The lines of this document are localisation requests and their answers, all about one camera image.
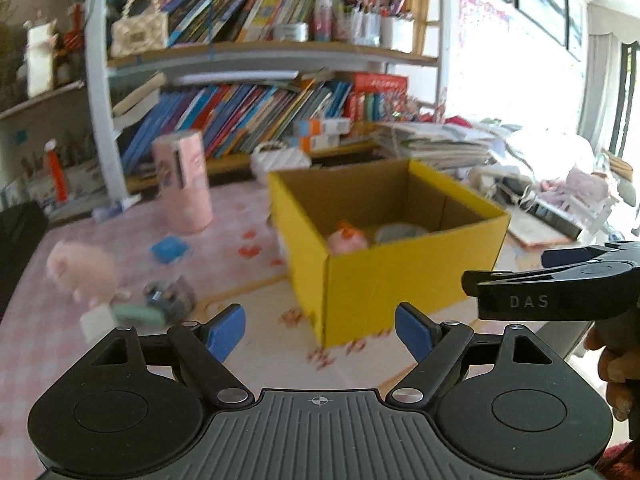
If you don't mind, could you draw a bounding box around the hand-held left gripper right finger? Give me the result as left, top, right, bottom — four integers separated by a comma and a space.
386, 302, 557, 407

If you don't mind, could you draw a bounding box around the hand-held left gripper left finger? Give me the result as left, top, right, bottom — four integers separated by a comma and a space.
86, 304, 253, 407

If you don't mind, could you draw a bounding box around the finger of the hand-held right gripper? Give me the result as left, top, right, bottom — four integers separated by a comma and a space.
541, 241, 640, 268
461, 261, 640, 320

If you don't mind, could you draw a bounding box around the yellow cardboard box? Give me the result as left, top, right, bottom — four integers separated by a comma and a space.
267, 158, 512, 350

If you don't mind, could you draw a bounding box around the small green block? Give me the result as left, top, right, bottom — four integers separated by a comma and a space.
112, 304, 167, 327

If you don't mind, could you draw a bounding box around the pink plush pig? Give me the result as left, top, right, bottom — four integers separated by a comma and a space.
46, 240, 120, 342

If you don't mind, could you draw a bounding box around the person's right forearm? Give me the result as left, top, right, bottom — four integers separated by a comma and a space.
597, 440, 640, 480

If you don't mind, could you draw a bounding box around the person's right hand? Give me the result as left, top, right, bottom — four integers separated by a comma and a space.
584, 325, 632, 422

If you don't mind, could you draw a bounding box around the black power adapter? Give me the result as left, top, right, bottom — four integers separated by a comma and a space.
500, 177, 583, 241

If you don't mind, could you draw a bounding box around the open notebook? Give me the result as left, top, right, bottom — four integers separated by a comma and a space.
507, 207, 581, 248

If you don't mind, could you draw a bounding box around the grey toy car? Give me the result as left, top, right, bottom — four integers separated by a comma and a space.
143, 276, 197, 320

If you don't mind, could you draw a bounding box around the pink checked tablecloth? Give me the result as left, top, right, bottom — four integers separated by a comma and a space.
0, 180, 551, 480

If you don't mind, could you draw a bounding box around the pink doll dress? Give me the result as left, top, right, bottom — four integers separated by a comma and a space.
540, 167, 618, 211

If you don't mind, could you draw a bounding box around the grey round container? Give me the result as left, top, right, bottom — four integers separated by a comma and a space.
374, 223, 430, 244

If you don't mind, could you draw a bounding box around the small blue packet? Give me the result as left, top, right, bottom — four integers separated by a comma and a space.
151, 235, 190, 264

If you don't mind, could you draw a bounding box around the white bedding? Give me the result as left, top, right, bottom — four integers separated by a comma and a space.
505, 127, 601, 181

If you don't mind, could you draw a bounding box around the pink round toy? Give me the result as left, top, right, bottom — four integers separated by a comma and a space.
326, 221, 370, 259

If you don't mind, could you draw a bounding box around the white charger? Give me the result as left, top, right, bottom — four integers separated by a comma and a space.
470, 166, 506, 191

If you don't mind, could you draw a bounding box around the pink cylindrical humidifier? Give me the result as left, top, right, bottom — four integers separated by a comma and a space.
151, 130, 214, 235

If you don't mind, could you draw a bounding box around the stack of papers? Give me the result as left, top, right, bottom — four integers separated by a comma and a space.
377, 121, 496, 171

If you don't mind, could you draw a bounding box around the white quilted purse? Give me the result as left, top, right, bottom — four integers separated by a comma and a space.
250, 141, 312, 184

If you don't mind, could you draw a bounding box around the grey curtain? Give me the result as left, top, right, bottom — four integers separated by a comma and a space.
580, 0, 640, 151

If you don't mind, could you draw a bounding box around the small orange white box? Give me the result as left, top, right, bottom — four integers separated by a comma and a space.
300, 135, 341, 152

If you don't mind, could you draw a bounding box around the colourful tinsel decoration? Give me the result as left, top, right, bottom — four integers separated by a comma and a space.
395, 95, 436, 123

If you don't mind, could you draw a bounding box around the row of blue leaning books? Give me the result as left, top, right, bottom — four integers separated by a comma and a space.
120, 77, 353, 171

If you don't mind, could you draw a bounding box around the black rounded object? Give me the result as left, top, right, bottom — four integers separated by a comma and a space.
0, 202, 49, 321

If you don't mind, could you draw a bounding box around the large orange white box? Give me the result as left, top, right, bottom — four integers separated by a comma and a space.
292, 117, 352, 137

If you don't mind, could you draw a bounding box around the set of small upright books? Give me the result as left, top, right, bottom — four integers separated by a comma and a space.
345, 91, 408, 122

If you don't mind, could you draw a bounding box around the red bottle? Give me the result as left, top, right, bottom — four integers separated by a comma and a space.
44, 141, 69, 202

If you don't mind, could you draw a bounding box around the red flat box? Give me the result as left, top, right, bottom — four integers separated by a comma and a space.
349, 74, 410, 95

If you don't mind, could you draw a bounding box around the cream hardcover book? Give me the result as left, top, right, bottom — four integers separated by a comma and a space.
112, 72, 167, 116

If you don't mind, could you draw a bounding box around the white paper roll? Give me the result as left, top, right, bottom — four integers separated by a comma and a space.
175, 71, 301, 86

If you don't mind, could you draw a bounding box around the white pen holder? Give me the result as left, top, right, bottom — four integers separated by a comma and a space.
380, 12, 416, 53
350, 7, 382, 47

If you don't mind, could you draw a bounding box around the wooden bookshelf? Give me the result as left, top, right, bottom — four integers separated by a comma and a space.
85, 0, 443, 196

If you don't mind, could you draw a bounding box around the white rectangular box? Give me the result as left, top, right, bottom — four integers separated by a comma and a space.
273, 22, 309, 42

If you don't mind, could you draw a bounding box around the cream quilted purse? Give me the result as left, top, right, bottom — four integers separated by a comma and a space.
110, 0, 169, 58

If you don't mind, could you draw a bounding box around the row of thin colourful books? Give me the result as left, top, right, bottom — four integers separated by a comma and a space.
162, 0, 341, 46

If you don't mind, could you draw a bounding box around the pink bottle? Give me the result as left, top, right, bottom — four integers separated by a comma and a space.
312, 0, 334, 43

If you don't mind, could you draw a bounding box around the white carton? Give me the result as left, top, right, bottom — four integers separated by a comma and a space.
26, 20, 58, 98

